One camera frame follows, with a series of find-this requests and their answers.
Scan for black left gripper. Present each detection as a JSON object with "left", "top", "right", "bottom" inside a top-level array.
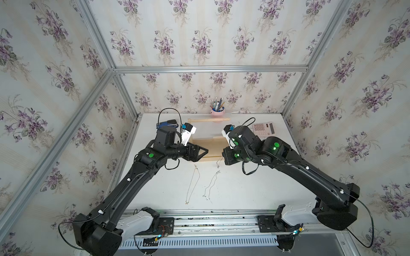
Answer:
[{"left": 164, "top": 141, "right": 209, "bottom": 162}]

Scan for wooden jewelry display stand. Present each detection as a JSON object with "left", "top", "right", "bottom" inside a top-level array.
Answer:
[{"left": 187, "top": 114, "right": 231, "bottom": 162}]

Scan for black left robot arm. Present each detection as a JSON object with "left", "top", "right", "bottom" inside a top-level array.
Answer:
[{"left": 72, "top": 123, "right": 208, "bottom": 256}]

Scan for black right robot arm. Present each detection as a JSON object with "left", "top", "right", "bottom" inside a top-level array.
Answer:
[{"left": 222, "top": 125, "right": 360, "bottom": 230}]

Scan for pink calculator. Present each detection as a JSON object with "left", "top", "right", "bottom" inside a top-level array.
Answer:
[{"left": 252, "top": 122, "right": 275, "bottom": 139}]

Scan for pink pen holder cup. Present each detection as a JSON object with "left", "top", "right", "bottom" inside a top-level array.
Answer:
[{"left": 210, "top": 109, "right": 225, "bottom": 118}]

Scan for blue black stapler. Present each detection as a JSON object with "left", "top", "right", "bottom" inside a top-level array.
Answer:
[{"left": 157, "top": 119, "right": 179, "bottom": 130}]

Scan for pens in pink cup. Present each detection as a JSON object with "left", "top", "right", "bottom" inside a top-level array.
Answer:
[{"left": 210, "top": 98, "right": 225, "bottom": 113}]

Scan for long gold necklace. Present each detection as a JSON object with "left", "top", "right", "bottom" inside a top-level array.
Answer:
[{"left": 185, "top": 164, "right": 201, "bottom": 205}]

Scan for aluminium mounting rail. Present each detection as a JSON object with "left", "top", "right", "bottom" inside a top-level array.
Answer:
[{"left": 118, "top": 211, "right": 359, "bottom": 256}]

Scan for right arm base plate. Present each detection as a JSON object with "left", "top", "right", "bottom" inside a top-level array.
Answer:
[{"left": 257, "top": 215, "right": 303, "bottom": 235}]

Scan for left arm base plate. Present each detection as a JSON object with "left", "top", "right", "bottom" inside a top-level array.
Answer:
[{"left": 137, "top": 217, "right": 175, "bottom": 235}]

